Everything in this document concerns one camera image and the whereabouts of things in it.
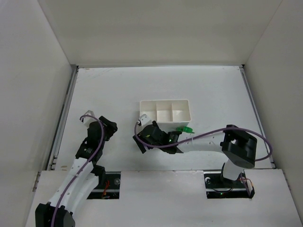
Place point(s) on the right aluminium rail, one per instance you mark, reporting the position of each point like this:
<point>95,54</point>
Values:
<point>249,115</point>

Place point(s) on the aluminium rail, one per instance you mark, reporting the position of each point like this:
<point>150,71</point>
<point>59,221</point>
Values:
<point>55,147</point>
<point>249,115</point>

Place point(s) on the left aluminium rail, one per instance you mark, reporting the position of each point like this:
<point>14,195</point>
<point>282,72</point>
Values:
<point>55,147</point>

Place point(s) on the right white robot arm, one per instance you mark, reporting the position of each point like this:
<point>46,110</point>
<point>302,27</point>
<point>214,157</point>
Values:
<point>237,145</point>

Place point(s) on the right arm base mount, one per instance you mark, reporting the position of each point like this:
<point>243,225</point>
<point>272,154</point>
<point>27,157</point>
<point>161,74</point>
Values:
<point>217,187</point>

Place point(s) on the white three-compartment tray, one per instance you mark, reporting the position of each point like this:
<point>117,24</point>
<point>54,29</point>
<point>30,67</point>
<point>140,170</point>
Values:
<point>169,114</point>

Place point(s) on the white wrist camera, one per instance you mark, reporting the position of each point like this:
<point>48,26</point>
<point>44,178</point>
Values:
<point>144,120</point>
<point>87,119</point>

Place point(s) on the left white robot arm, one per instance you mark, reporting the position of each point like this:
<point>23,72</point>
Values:
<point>84,176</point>

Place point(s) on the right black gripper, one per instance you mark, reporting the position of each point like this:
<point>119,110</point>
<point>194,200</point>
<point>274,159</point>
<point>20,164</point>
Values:
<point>141,142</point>

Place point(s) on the green lego brick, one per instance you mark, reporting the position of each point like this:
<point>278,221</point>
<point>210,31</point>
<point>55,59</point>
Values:
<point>185,129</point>

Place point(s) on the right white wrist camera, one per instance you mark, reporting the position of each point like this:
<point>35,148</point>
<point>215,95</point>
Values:
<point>144,120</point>

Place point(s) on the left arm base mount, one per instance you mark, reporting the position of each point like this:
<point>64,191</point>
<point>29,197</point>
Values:
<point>108,188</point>

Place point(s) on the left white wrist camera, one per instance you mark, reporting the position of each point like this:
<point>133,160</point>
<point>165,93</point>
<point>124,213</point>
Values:
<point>87,119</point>

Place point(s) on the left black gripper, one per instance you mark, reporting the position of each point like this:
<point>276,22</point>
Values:
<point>108,126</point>

